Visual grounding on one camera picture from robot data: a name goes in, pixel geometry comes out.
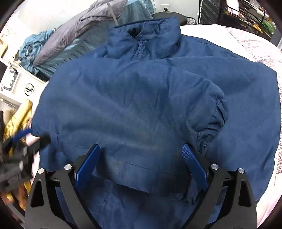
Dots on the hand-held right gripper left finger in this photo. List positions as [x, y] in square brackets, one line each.
[88, 167]

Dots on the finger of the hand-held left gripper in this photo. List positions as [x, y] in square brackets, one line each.
[44, 141]
[21, 134]

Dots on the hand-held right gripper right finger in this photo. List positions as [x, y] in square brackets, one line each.
[193, 167]

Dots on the navy blue padded jacket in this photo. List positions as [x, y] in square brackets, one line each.
[132, 99]

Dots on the gold shiny jacket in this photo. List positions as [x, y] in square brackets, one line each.
[19, 114]

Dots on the white machine with screen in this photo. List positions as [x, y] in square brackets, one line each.
[28, 83]

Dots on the light blue crumpled garment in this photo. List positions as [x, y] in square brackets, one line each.
[30, 48]

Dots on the clear plastic pole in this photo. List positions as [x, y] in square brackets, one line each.
[111, 11]

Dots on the black round stool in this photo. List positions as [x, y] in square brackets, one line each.
[174, 15]

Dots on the green potted plant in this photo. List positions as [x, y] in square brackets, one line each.
[268, 26]

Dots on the white wall socket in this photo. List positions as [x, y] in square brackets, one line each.
[165, 7]

